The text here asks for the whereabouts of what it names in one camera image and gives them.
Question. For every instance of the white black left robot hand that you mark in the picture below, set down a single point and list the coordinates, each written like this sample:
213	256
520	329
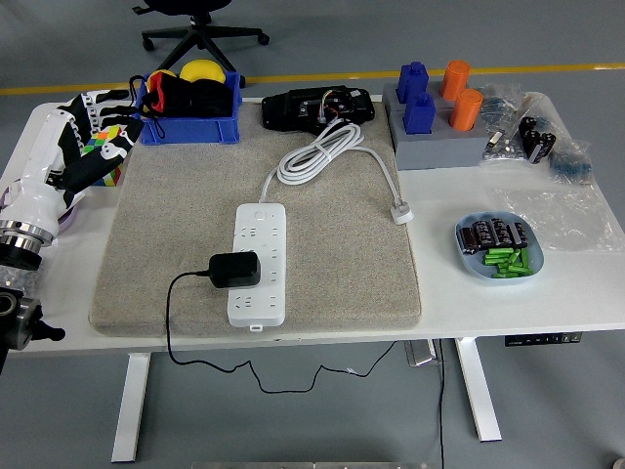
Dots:
41	146

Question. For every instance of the white power strip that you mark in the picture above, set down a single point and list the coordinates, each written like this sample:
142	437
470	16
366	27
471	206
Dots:
256	305

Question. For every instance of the white three-pin plug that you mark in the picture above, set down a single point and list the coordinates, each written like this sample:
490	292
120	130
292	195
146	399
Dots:
402	214

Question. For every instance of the colourful puzzle cube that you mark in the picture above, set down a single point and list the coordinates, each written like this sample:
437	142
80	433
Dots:
110	178

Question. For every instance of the blue plastic bin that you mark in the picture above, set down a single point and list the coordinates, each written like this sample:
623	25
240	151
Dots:
195	131

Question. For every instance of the yellow ball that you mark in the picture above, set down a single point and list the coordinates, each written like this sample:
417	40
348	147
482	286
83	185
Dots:
202	71

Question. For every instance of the black office chair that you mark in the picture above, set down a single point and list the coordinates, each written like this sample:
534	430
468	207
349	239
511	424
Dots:
205	34

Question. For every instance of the black opened electronic device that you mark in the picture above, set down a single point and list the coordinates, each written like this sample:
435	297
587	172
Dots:
293	110

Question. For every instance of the white table leg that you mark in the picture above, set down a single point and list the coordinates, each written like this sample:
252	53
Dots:
129	415
481	391

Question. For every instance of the grey-brown mat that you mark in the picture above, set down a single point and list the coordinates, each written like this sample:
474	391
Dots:
342	273

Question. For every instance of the blue plastic block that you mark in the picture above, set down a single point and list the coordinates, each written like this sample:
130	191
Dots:
412	80
420	115

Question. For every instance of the grey block holder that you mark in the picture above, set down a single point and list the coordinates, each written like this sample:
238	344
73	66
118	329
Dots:
439	149

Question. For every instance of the orange cylinder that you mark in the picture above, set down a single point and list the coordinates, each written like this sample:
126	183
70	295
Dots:
455	78
466	110

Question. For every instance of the black cylindrical capacitor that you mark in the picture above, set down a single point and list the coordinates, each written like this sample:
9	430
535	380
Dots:
500	230
468	240
519	234
482	233

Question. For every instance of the light blue plate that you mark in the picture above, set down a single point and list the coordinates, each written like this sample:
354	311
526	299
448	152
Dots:
469	266

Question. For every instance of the bag of blue resistors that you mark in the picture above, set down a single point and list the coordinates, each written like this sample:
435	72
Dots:
498	105

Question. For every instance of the bag of small metal parts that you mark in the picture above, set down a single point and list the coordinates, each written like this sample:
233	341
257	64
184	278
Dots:
508	149

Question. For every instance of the bag of black capacitors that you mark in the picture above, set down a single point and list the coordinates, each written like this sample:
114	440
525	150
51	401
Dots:
537	139

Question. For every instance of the clear empty plastic bag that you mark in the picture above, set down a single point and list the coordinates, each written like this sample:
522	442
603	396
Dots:
561	215

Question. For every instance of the bag of blue components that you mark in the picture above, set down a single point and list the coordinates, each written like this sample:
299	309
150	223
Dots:
571	163

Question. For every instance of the black table control panel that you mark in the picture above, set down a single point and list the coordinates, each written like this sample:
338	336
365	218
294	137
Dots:
542	339

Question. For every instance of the silver bracket under table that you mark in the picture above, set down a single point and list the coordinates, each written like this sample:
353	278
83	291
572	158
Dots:
420	354

